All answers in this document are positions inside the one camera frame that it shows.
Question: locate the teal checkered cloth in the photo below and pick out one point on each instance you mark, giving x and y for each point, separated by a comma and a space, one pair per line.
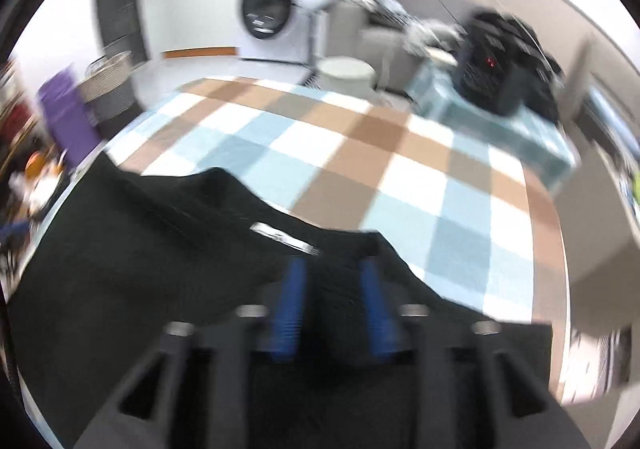
537, 143

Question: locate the plaid checkered table cloth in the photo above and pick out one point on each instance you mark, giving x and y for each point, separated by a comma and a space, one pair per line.
470, 220

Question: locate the black electronic cooker device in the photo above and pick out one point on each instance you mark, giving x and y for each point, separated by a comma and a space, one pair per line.
501, 67

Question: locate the woven laundry basket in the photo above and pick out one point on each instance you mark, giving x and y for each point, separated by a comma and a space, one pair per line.
108, 93

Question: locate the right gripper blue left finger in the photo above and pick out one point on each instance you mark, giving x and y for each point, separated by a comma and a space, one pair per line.
287, 317

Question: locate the grey sofa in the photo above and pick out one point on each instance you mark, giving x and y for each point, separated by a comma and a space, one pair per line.
353, 32

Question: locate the purple bag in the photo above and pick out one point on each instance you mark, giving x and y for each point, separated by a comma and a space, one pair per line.
66, 118

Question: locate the grey crumpled garment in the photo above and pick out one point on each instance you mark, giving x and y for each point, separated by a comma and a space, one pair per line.
422, 34

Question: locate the black knit garment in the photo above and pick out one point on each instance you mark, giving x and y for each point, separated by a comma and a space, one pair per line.
143, 320

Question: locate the white round stool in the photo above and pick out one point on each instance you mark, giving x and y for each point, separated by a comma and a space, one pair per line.
345, 75

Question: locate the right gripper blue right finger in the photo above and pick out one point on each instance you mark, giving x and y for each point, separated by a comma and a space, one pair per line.
381, 324

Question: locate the white front-load washing machine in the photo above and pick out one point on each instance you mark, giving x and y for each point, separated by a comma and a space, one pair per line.
275, 31

